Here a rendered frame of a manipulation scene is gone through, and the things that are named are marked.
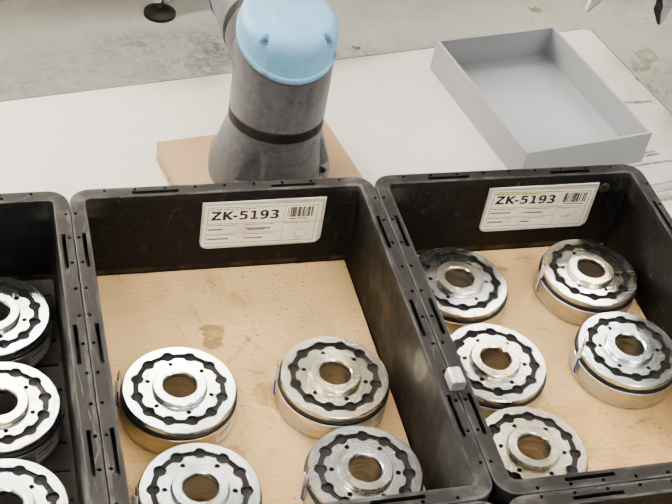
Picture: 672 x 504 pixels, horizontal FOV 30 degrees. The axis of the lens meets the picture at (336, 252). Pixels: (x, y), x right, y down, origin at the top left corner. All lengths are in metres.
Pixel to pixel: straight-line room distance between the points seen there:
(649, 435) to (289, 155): 0.54
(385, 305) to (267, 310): 0.13
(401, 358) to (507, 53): 0.85
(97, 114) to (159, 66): 1.35
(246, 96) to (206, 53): 1.63
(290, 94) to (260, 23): 0.09
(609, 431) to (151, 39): 2.11
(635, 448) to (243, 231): 0.43
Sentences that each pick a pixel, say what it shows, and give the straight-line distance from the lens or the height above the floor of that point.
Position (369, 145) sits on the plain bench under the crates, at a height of 0.70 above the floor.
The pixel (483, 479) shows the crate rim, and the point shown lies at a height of 0.93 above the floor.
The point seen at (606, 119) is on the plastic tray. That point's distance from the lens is 1.85.
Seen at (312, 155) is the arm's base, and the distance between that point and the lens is 1.51.
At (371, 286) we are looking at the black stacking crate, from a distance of 1.24.
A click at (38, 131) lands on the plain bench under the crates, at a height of 0.70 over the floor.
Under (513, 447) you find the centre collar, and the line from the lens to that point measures 1.13.
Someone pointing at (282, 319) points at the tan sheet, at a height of 0.83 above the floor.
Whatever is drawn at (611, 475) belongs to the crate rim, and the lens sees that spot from 1.07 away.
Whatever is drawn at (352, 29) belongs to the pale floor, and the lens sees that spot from 3.26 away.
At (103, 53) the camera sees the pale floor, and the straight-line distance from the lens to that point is 3.07.
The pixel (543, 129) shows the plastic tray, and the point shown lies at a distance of 1.80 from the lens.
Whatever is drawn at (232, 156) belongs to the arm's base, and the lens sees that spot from 1.51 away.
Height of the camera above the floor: 1.71
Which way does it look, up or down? 42 degrees down
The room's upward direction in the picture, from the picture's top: 11 degrees clockwise
